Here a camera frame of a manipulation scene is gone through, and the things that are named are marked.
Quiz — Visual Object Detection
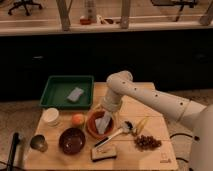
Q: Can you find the grey towel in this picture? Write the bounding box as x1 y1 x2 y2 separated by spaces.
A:
95 111 112 134

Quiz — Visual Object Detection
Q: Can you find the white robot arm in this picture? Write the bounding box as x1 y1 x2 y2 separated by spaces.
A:
101 71 213 171

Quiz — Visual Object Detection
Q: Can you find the red orange bowl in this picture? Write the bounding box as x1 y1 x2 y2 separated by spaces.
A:
86 110 114 139

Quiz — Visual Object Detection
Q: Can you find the dark maroon bowl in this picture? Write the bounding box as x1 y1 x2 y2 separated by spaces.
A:
59 128 86 155

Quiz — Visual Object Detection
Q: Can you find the grey sponge in tray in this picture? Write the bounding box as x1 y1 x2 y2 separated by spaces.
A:
67 87 84 102

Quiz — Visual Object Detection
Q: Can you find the orange fruit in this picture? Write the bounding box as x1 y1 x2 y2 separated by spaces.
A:
71 113 85 126

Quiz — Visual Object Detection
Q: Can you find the yellow banana toy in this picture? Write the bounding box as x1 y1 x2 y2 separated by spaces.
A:
135 117 148 134

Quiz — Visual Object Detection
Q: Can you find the green plastic tray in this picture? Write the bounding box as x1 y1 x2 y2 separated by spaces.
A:
40 75 94 110

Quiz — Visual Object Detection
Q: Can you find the black framed board eraser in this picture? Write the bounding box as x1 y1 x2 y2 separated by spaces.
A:
91 145 117 162

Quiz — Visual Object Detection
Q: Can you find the bunch of dark grapes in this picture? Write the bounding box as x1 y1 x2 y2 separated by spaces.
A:
134 135 162 150

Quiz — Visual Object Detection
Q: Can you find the white cup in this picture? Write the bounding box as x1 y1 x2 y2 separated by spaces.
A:
42 108 60 126

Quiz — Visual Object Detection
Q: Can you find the small metal cup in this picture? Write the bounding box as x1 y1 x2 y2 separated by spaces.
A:
30 134 48 152

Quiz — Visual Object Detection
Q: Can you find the red white bottle on shelf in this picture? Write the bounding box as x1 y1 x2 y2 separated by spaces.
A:
79 0 98 26

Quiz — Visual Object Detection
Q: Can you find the white handled spoon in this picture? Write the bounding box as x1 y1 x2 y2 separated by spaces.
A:
94 121 133 148

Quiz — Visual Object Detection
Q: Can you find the black power cable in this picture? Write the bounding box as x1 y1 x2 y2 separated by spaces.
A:
169 132 201 171

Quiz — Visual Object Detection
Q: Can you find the black clamp post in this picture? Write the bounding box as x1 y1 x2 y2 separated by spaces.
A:
6 132 20 171

